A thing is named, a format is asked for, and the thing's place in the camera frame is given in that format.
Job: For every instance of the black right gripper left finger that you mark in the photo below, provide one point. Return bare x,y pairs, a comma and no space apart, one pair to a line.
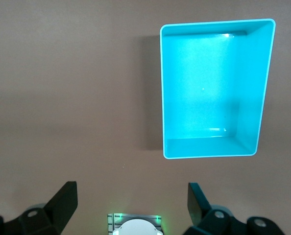
50,220

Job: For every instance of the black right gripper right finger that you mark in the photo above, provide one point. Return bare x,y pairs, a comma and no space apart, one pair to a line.
209,225

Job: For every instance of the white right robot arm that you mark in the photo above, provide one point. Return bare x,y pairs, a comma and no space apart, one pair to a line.
138,227

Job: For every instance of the brown table cover mat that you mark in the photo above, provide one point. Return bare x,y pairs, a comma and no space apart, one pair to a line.
62,98

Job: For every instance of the teal plastic bin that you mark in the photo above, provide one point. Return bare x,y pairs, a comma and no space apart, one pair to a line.
204,85

